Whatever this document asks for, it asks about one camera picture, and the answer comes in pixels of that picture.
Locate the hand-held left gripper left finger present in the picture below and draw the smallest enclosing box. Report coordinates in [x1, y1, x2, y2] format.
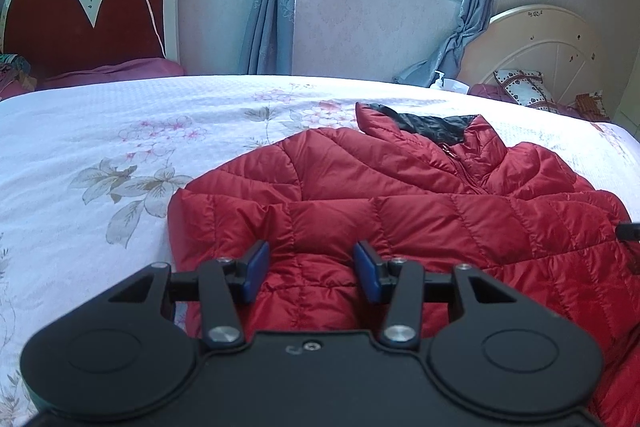
[107, 240, 271, 351]

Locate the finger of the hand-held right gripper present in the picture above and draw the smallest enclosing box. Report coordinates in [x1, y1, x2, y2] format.
[616, 221, 640, 244]

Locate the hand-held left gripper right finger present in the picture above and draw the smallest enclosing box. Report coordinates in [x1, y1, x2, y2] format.
[353, 241, 502, 352]

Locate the red puffer jacket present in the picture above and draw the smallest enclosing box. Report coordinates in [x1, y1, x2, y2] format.
[167, 102, 640, 427]

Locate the wicker basket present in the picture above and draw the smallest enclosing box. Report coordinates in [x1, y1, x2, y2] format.
[574, 93, 609, 122]

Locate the white floral blanket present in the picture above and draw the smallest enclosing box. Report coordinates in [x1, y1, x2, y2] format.
[0, 75, 640, 427]

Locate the patterned pillow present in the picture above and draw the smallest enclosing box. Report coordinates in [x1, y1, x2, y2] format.
[493, 69, 557, 106]

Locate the cream round headboard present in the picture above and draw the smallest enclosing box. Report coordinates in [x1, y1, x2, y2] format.
[460, 4, 608, 118]

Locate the maroon pillow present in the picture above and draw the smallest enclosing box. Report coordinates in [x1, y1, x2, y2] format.
[40, 58, 187, 90]

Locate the colourful cloth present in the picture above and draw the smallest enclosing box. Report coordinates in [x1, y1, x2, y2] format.
[0, 52, 37, 100]

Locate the red heart-shaped headboard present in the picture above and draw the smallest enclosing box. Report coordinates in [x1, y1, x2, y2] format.
[0, 0, 181, 80]

